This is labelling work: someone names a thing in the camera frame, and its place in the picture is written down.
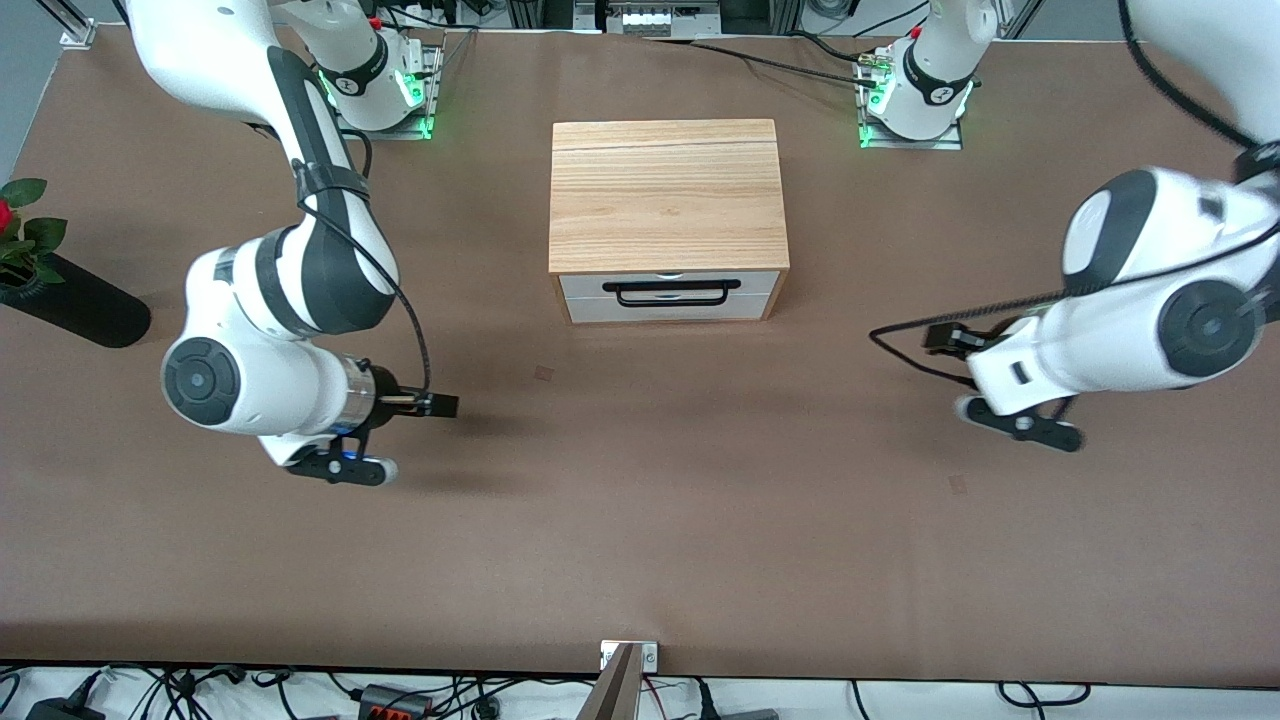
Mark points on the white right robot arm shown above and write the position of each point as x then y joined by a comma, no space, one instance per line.
250,310

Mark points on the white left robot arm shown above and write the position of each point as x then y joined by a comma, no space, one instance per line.
1130,330

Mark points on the black vase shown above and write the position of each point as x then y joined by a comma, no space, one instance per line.
90,310

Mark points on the black orange connector box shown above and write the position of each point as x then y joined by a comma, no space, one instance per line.
395,702

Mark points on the wooden cabinet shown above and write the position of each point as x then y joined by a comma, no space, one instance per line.
665,195

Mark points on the red rose with leaves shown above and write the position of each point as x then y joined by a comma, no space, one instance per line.
30,235

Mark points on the white power strip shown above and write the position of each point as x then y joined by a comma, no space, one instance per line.
635,18

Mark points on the black power adapter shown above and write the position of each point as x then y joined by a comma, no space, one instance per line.
60,711

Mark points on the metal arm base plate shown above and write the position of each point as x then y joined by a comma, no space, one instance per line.
950,144
400,133

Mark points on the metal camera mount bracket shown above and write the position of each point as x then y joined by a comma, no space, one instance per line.
625,665

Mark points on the aluminium corner bracket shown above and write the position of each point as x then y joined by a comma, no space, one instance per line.
78,35

